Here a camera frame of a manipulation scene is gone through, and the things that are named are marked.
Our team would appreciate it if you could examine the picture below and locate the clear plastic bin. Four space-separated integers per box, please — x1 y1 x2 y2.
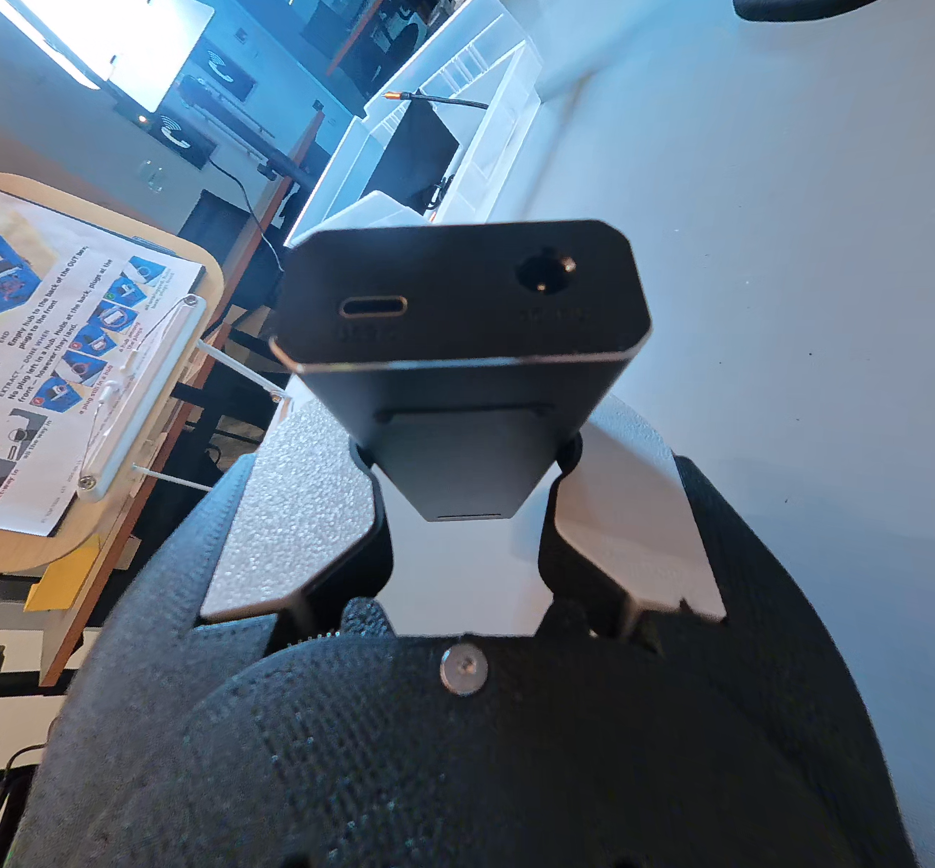
283 0 546 249

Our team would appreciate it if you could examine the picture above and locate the printed instruction sheet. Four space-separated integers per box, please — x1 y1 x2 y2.
0 190 206 539

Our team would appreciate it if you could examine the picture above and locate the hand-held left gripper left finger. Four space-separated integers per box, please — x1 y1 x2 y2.
199 395 395 624

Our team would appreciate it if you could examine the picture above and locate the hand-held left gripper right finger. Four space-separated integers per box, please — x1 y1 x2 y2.
539 393 729 639

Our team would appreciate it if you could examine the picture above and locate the phone icon sign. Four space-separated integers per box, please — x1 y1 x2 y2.
149 110 218 170
190 41 259 102

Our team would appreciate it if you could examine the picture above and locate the yellow sticky note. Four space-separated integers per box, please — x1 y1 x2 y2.
25 535 103 613

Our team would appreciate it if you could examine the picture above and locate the black cable with gold tip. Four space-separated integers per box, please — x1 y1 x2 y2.
383 89 490 113

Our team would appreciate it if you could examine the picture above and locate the black box in bin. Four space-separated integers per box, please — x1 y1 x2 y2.
369 104 461 213

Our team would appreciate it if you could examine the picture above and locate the wooden board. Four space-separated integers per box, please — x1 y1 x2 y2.
0 172 225 578

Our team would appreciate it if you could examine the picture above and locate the white clip bar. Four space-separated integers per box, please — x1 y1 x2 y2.
76 294 210 504

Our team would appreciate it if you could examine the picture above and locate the black usb hub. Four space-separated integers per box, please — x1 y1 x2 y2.
269 219 653 523

